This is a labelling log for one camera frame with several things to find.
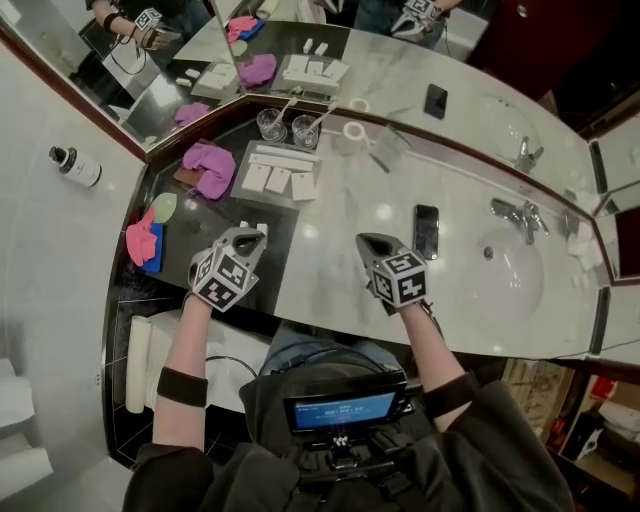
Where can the printed card with green edge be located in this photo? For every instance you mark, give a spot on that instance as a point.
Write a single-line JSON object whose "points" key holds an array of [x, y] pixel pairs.
{"points": [[392, 145]]}

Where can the large wall mirror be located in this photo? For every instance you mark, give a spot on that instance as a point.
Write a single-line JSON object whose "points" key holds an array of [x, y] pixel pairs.
{"points": [[400, 65]]}

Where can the cardboard box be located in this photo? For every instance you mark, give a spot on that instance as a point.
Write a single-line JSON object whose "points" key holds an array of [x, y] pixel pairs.
{"points": [[540, 390]]}

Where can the person's right forearm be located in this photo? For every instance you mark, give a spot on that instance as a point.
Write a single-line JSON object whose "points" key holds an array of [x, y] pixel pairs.
{"points": [[425, 345]]}

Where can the black box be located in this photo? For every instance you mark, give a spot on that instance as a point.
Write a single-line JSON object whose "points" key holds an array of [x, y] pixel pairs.
{"points": [[577, 435]]}

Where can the white bottle with black cap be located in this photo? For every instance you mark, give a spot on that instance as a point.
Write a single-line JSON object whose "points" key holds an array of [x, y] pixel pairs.
{"points": [[82, 170]]}

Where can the cream paper roll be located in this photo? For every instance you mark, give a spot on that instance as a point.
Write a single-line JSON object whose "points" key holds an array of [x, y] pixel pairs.
{"points": [[138, 365]]}

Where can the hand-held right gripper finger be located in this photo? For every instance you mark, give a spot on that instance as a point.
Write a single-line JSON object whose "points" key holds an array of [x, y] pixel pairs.
{"points": [[400, 245], [369, 255]]}

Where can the clear acrylic tray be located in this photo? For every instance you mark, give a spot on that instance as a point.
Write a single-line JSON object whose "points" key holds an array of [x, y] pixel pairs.
{"points": [[236, 189]]}

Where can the black forearm band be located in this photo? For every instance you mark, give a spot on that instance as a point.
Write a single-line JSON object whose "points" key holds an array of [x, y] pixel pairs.
{"points": [[450, 395], [182, 387]]}

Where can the white toilet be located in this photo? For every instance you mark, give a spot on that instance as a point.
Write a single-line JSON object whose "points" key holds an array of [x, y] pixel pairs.
{"points": [[235, 350]]}

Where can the red box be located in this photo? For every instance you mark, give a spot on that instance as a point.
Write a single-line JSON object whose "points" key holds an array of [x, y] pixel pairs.
{"points": [[604, 387]]}

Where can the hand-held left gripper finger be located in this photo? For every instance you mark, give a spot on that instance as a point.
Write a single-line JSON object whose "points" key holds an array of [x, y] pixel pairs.
{"points": [[235, 232], [257, 255]]}

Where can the purple towel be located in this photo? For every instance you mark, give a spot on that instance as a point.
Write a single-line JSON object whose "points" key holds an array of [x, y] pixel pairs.
{"points": [[210, 165]]}

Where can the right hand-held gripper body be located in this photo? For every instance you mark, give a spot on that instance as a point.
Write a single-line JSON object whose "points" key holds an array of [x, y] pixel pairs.
{"points": [[400, 282]]}

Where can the person's dark jacket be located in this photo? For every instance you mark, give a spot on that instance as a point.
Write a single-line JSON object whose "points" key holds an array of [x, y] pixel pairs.
{"points": [[475, 465]]}

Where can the white plastic bag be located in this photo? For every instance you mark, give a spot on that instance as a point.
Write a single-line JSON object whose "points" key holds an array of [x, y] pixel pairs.
{"points": [[620, 412]]}

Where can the chrome faucet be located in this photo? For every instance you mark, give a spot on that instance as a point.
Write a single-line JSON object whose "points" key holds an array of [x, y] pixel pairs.
{"points": [[525, 215]]}

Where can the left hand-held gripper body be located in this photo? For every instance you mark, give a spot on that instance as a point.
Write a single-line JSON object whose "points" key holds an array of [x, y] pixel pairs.
{"points": [[222, 282]]}

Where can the pink cloth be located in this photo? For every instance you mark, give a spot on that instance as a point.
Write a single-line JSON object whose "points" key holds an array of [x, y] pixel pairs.
{"points": [[140, 240]]}

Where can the person's blue jeans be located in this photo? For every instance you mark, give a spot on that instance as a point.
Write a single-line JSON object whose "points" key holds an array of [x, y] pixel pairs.
{"points": [[300, 345]]}

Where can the person's left forearm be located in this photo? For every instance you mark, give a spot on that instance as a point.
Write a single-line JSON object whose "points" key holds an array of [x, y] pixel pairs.
{"points": [[187, 340]]}

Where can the white toothbrush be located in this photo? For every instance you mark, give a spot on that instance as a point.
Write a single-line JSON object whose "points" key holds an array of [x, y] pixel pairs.
{"points": [[326, 116], [287, 111]]}

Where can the black chest-mounted monitor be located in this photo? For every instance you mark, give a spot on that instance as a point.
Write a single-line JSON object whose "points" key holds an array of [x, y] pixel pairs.
{"points": [[345, 410]]}

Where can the green pen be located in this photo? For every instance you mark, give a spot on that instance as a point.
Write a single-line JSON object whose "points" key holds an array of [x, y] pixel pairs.
{"points": [[378, 162]]}

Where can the angled side wall mirror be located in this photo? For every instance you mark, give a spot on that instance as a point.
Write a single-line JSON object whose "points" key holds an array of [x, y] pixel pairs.
{"points": [[620, 165], [75, 55]]}

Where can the white crumpled tissue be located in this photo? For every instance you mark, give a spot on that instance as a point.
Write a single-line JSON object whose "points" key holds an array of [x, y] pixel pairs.
{"points": [[585, 247]]}

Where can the clear drinking glass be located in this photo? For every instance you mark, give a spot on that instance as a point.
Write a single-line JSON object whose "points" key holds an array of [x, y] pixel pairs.
{"points": [[271, 130], [305, 135]]}

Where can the white tape roll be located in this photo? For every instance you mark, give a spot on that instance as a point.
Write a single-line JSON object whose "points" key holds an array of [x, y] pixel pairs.
{"points": [[346, 132]]}

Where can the blue cloth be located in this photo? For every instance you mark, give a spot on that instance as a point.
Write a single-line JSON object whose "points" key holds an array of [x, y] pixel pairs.
{"points": [[156, 255]]}

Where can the black smartphone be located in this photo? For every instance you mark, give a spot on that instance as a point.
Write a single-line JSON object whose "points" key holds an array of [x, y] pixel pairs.
{"points": [[426, 230]]}

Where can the brown cloth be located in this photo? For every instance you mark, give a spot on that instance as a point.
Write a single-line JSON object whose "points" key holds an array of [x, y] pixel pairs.
{"points": [[186, 176]]}

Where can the white sink basin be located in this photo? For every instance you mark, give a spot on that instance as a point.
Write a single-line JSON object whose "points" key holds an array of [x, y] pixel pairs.
{"points": [[515, 285]]}

